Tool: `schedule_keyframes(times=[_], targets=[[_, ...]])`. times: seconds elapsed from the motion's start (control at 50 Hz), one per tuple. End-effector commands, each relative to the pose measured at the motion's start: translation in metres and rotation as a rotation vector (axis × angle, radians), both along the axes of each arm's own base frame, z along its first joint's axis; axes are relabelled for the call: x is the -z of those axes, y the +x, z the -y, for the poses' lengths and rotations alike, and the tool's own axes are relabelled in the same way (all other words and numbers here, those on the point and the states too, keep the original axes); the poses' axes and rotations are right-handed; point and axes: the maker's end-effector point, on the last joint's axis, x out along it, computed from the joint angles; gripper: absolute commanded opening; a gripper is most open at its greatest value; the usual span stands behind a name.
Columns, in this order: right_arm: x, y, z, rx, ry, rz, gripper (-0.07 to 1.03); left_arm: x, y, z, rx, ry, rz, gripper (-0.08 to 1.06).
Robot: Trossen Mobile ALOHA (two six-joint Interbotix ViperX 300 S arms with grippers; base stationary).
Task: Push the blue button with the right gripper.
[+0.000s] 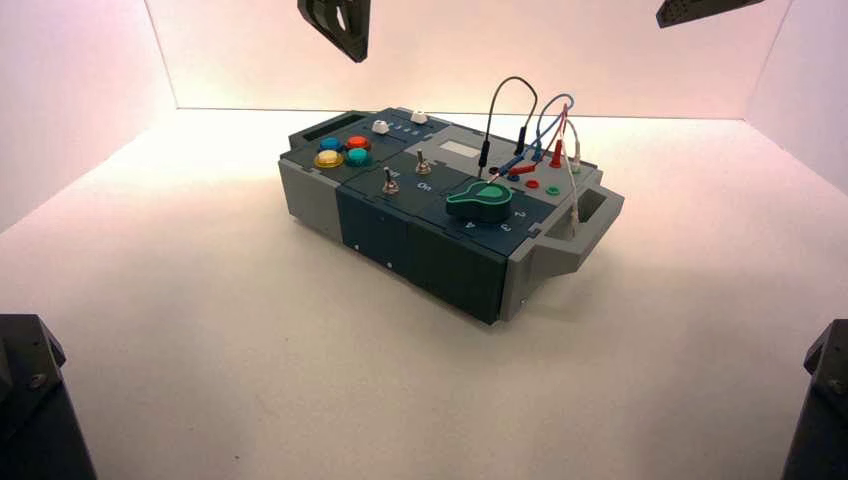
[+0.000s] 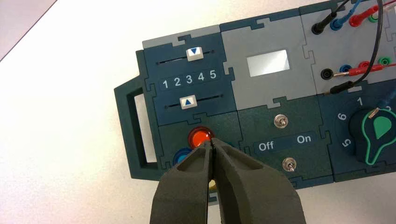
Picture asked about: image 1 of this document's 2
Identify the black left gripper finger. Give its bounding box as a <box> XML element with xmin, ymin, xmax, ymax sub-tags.
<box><xmin>296</xmin><ymin>0</ymin><xmax>372</xmax><ymax>64</ymax></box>

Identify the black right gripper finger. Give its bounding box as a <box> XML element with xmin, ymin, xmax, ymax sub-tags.
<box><xmin>655</xmin><ymin>0</ymin><xmax>767</xmax><ymax>30</ymax></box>

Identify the small white display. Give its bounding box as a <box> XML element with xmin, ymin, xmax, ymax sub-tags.
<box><xmin>439</xmin><ymin>139</ymin><xmax>482</xmax><ymax>160</ymax></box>

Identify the grey and blue control box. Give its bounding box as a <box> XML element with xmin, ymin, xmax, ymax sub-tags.
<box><xmin>278</xmin><ymin>107</ymin><xmax>625</xmax><ymax>326</ymax></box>

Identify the green rotary knob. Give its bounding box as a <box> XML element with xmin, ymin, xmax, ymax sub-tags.
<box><xmin>445</xmin><ymin>183</ymin><xmax>515</xmax><ymax>224</ymax></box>

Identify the red jumper cable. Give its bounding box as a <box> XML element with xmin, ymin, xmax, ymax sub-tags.
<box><xmin>506</xmin><ymin>102</ymin><xmax>571</xmax><ymax>179</ymax></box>

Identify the blue jumper cable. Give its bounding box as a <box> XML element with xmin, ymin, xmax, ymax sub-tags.
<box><xmin>496</xmin><ymin>92</ymin><xmax>576</xmax><ymax>177</ymax></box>

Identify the black jumper cable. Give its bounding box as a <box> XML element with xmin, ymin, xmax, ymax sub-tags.
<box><xmin>476</xmin><ymin>76</ymin><xmax>539</xmax><ymax>180</ymax></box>

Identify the white jumper cable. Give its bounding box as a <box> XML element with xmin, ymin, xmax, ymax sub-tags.
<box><xmin>559</xmin><ymin>117</ymin><xmax>584</xmax><ymax>240</ymax></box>

